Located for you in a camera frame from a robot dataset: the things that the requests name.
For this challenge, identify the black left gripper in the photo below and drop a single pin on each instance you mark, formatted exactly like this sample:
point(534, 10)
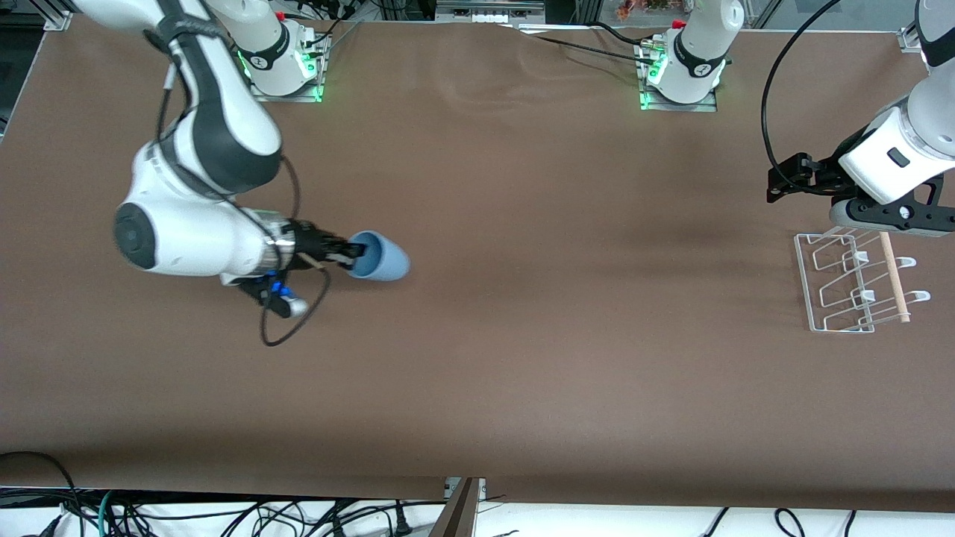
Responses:
point(823, 177)

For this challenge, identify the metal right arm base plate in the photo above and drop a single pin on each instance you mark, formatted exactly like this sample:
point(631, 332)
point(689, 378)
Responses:
point(287, 98)

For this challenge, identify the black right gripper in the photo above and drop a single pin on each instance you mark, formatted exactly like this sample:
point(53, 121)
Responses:
point(308, 242)

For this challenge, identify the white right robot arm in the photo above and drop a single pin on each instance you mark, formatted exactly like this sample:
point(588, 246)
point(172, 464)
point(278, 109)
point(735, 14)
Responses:
point(216, 134)

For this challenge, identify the brown table cover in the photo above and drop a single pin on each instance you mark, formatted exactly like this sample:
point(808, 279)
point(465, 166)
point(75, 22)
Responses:
point(522, 358)

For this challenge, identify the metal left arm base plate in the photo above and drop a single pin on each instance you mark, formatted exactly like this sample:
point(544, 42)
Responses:
point(675, 107)

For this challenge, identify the wooden rack rod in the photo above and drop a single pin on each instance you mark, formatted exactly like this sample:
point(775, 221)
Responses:
point(897, 287)

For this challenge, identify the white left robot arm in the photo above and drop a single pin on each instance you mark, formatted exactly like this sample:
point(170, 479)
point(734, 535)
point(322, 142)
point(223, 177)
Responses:
point(697, 60)

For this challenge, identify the blue plastic cup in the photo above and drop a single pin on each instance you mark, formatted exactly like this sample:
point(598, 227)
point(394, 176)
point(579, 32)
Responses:
point(388, 261)

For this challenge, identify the metal table support beam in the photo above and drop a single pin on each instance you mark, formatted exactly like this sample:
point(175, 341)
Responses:
point(459, 514)

